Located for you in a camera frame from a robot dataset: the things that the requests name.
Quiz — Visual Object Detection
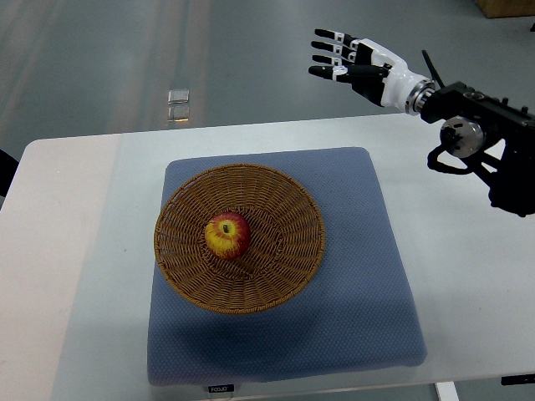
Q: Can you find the white table leg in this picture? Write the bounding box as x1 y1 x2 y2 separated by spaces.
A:
435 382 460 401

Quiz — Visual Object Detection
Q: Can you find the metal floor plate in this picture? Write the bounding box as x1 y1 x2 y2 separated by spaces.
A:
167 104 190 122
167 89 190 104

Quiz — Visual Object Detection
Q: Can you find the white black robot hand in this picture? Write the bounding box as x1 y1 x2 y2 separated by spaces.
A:
308 28 436 115

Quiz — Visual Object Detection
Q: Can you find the lower metal floor plate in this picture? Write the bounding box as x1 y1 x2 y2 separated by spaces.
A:
167 104 190 122

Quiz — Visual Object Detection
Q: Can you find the person in dark clothes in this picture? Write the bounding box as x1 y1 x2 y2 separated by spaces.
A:
0 150 18 197

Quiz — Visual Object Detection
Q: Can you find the blue quilted cushion mat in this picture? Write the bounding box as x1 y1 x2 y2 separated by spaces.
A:
147 147 426 386

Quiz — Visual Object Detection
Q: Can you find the wooden box corner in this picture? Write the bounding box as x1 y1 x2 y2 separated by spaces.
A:
475 0 534 18

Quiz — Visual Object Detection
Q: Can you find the round wicker basket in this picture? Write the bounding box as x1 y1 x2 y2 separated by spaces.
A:
154 164 326 314

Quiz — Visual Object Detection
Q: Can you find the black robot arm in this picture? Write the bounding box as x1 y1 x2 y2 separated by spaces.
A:
415 51 534 217

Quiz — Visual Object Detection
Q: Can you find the upper metal floor plate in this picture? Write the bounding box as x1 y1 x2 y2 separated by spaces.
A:
167 89 190 104

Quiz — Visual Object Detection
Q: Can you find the red yellow apple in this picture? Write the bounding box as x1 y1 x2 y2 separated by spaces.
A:
204 211 252 261

